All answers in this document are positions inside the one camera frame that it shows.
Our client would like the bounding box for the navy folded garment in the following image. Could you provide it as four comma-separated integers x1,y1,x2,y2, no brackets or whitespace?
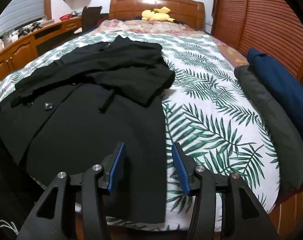
247,48,303,132

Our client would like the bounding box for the dark wooden chair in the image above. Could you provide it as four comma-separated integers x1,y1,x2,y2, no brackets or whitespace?
75,6,103,34

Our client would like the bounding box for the wooden desk cabinet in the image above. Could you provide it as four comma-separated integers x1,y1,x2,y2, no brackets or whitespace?
0,17,82,81

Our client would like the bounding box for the wooden louvered wardrobe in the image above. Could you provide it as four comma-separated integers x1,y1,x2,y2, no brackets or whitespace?
211,0,303,85

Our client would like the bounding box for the wooden headboard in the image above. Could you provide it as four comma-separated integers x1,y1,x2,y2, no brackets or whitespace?
109,0,205,30

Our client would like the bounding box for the palm leaf bedsheet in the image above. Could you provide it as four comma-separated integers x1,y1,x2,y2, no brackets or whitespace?
0,31,279,231

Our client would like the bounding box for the floral blanket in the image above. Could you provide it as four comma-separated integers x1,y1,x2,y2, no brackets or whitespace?
90,19,248,67

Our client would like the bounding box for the black coat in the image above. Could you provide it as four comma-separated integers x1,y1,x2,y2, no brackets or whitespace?
0,36,175,224

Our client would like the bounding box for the grey folded garment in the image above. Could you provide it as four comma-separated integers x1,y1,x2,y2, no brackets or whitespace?
234,65,303,194

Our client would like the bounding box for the grey window blind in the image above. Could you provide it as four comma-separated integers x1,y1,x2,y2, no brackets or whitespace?
0,0,45,37

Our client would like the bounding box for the yellow plush toy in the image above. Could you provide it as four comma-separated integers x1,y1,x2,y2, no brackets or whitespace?
141,7,175,23

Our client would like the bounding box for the red basket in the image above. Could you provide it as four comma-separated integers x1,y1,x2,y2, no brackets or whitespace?
59,14,72,21

